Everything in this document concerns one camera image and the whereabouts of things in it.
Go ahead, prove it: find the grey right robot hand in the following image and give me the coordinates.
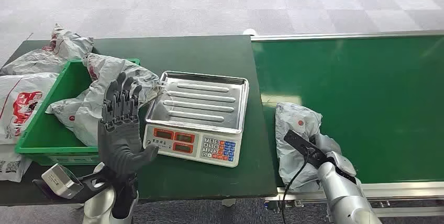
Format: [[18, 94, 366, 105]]
[[314, 133, 343, 155]]

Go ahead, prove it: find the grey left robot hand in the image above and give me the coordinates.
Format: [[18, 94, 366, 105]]
[[97, 71, 160, 178]]

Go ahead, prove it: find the grey package with red dot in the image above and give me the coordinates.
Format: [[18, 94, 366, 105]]
[[275, 102, 343, 194]]

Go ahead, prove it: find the large crumpled grey package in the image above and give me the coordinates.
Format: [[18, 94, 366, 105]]
[[46, 52, 162, 147]]

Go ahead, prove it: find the green conveyor belt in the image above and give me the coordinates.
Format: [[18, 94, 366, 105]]
[[252, 35, 444, 194]]

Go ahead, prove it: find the white package with red logo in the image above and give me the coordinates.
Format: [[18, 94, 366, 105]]
[[0, 72, 60, 145]]

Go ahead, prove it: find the grey package with red print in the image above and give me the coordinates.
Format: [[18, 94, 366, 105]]
[[0, 24, 95, 77]]

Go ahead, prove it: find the white package with QR codes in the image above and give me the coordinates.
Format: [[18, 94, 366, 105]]
[[0, 144, 33, 184]]

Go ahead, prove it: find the green plastic bin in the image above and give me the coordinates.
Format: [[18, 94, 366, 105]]
[[14, 58, 141, 166]]

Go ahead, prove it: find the white electronic scale body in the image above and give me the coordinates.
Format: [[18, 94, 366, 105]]
[[142, 124, 243, 169]]

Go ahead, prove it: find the steel scale tray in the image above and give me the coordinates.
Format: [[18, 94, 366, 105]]
[[145, 71, 250, 135]]

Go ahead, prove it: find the dark green table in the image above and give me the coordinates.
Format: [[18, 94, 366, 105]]
[[0, 35, 279, 207]]

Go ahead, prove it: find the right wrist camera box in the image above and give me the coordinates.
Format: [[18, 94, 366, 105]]
[[283, 129, 329, 170]]

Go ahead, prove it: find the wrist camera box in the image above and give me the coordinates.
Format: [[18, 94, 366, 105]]
[[283, 129, 329, 170], [32, 162, 105, 203]]

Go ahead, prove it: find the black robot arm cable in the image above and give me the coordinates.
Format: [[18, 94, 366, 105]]
[[281, 149, 310, 224]]

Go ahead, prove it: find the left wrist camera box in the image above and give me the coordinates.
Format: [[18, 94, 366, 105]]
[[32, 162, 105, 203]]

